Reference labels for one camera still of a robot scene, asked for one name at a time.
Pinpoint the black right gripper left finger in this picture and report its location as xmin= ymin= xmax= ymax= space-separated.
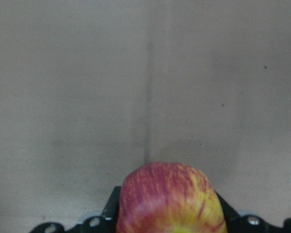
xmin=31 ymin=186 xmax=121 ymax=233

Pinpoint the yellow-red apple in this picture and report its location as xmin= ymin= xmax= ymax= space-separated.
xmin=116 ymin=162 xmax=228 ymax=233

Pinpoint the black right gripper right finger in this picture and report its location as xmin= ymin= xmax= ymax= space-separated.
xmin=216 ymin=193 xmax=291 ymax=233

